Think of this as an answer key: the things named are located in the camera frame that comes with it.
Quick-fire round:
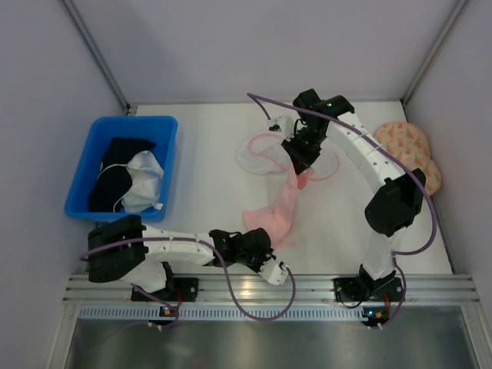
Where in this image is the floral padded laundry case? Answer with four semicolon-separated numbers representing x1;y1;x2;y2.
375;121;442;195

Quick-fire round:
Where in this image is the dark navy garment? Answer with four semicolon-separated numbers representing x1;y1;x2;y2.
88;137;155;213

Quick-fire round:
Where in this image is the slotted cable duct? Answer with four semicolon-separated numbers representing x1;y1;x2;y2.
78;305;366;321

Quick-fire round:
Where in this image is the blue plastic bin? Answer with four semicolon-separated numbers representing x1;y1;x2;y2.
65;116;178;222

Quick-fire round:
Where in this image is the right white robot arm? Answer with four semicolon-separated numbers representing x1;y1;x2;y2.
282;89;426;308

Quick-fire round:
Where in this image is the aluminium mounting rail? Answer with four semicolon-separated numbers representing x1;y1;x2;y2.
63;274;480;306

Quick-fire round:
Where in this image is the white mesh laundry bag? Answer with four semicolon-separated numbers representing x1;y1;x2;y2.
235;134;340;182

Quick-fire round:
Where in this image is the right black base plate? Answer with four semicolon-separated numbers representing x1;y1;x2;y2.
334;276;403;304

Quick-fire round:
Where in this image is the pink bra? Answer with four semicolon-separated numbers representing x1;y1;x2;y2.
242;169;314;250

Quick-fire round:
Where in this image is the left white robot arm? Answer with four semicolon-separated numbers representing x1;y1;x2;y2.
85;215;288;294

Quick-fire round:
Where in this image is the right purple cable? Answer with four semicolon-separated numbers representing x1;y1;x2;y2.
246;91;438;327

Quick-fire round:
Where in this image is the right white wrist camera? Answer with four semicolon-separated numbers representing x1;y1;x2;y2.
267;115;294;138

